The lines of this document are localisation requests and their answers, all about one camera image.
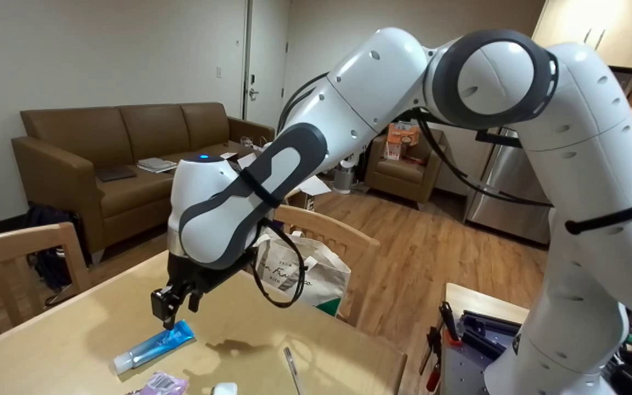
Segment silver pen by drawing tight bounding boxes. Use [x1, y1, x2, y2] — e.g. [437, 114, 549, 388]
[280, 344, 304, 395]

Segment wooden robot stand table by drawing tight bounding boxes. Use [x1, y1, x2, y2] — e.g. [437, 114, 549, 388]
[437, 280, 530, 395]

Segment stack of papers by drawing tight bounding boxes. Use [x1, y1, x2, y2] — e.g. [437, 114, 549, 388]
[134, 155, 179, 176]

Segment brown armchair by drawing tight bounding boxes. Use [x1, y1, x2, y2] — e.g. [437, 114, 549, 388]
[363, 128, 443, 207]

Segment wooden slat back chair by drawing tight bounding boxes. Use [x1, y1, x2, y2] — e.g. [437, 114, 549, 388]
[0, 219, 92, 351]

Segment white door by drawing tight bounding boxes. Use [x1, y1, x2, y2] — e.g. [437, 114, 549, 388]
[240, 0, 291, 132]

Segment orange package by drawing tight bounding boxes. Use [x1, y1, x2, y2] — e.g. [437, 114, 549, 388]
[383, 119, 424, 165]

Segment light wooden kitchen cabinets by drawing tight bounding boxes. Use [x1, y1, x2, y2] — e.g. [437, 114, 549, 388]
[529, 0, 632, 73]

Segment white bladeless fan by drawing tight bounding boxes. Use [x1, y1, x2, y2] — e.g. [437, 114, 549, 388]
[328, 163, 356, 196]

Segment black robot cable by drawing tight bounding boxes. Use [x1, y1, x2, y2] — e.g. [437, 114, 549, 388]
[250, 107, 553, 310]

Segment black orange bar clamp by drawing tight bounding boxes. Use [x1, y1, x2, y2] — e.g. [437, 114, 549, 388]
[434, 299, 460, 346]

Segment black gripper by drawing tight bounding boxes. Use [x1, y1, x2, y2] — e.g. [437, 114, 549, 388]
[149, 252, 223, 331]

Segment black red bar clamp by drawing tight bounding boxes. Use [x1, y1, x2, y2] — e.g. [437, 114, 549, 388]
[417, 322, 443, 395]

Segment black backpack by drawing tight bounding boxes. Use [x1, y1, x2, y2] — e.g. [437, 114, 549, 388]
[22, 201, 82, 293]

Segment beige canvas tote bag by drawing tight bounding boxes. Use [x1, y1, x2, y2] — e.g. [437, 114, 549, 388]
[252, 227, 352, 313]

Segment dark laptop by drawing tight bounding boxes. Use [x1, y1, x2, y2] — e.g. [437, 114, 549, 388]
[92, 165, 139, 184]

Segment wooden chair with dark seat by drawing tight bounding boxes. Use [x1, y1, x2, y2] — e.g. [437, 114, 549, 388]
[269, 201, 382, 328]

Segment loose white paper sheets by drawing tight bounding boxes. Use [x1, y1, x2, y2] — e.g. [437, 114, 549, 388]
[295, 173, 334, 200]

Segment blue squeeze tube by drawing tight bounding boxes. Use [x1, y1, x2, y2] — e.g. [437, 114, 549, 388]
[110, 317, 197, 377]

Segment stainless steel refrigerator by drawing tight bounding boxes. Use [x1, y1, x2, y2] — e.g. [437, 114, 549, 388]
[463, 129, 553, 247]

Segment dark blue bracket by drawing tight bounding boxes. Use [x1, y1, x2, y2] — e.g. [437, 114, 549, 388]
[458, 310, 521, 360]

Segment brown leather sofa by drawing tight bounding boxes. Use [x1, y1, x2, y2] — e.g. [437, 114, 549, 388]
[9, 100, 277, 259]

